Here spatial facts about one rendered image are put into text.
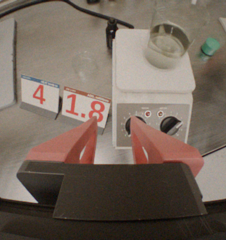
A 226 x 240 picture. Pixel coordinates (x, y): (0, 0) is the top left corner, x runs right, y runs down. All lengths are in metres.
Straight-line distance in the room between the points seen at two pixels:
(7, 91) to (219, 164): 0.48
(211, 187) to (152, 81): 0.23
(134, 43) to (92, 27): 0.19
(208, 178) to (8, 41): 0.57
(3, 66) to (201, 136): 0.48
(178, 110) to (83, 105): 0.16
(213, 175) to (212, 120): 0.11
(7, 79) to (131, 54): 0.28
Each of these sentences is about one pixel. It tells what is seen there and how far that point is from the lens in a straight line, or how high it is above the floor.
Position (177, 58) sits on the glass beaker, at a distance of 0.20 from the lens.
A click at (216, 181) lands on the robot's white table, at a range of 0.33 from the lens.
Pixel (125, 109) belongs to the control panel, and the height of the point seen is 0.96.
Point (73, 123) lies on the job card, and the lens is 0.27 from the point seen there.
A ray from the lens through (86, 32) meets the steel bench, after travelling 0.41.
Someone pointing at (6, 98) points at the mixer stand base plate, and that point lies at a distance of 0.36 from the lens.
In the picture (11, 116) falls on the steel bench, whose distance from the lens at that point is 0.35.
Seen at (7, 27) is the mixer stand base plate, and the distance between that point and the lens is 0.53.
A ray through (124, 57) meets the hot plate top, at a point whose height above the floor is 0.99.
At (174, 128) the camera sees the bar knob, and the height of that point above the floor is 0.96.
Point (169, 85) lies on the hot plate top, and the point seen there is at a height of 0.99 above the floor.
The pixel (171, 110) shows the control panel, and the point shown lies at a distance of 0.23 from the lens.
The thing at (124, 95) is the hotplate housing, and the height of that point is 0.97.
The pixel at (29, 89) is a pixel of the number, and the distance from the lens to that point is 0.32.
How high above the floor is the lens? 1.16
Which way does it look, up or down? 75 degrees down
